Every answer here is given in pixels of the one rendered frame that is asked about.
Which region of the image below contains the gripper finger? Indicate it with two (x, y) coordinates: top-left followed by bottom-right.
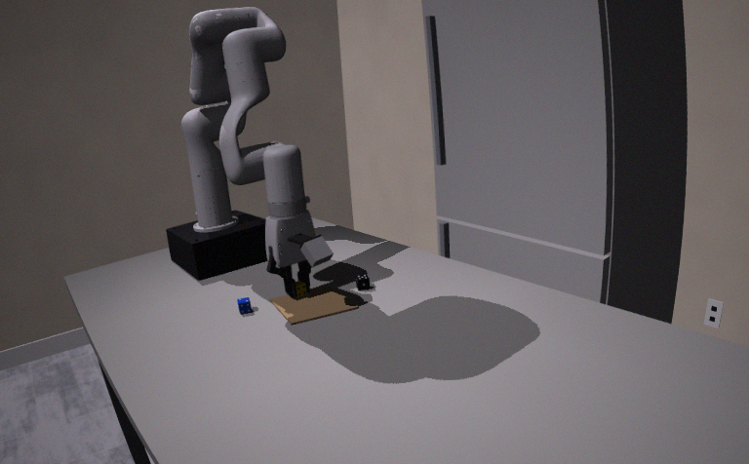
(297, 260), (311, 293)
(266, 250), (297, 298)

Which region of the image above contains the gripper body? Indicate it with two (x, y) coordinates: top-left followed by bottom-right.
(265, 210), (316, 267)

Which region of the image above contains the black die with white pips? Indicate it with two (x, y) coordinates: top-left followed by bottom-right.
(356, 275), (370, 290)

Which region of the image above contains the tan flat square mat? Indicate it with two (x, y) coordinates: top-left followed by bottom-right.
(270, 286), (359, 325)

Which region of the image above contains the yellow die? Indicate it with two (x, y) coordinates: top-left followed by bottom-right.
(296, 281), (307, 297)

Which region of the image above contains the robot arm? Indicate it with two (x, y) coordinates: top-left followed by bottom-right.
(181, 7), (310, 233)

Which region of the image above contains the blue die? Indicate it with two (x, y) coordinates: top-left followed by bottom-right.
(237, 297), (252, 314)

